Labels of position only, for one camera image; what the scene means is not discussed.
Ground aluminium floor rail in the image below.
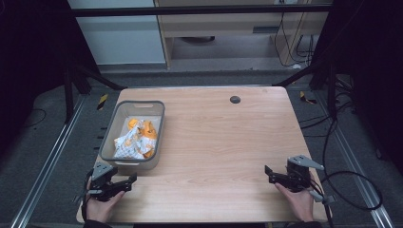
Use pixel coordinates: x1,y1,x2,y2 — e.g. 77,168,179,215
316,89,395,228
10,94,87,228

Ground black hanging cables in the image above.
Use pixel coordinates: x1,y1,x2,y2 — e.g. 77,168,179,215
273,11,316,68

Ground black metal stand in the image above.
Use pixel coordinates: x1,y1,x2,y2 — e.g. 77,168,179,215
62,55,128,125
271,58,339,120

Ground thin black floor cable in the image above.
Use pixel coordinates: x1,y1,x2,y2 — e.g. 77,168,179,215
22,107,48,129

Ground grey plastic bin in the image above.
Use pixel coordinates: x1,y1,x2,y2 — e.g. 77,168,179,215
98,100,166,171

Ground orange and white wrapper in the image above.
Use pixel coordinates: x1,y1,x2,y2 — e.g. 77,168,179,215
112,117,159,161

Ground black horizontal frame bar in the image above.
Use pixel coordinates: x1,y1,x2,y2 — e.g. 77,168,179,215
69,4,333,18

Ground person's right hand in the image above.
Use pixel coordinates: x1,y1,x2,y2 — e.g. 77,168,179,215
274,182,316,223

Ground white cabinet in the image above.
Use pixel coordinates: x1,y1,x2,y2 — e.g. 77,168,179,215
67,0,167,67

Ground black floor cables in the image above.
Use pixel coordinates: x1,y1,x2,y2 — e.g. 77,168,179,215
298,77,360,139

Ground person's left hand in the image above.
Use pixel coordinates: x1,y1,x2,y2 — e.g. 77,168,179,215
85,189,126,224

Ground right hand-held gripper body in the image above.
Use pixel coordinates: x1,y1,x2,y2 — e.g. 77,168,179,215
285,154,336,205

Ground dark curtain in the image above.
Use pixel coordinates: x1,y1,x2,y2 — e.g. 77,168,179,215
0,0,100,153
312,0,403,174

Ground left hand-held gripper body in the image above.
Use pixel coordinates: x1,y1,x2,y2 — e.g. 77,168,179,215
75,161,120,203

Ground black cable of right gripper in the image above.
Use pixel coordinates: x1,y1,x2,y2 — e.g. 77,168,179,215
312,117,383,228

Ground yellow and black floor tape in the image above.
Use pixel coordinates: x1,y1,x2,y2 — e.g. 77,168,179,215
298,90,318,105
96,92,109,111

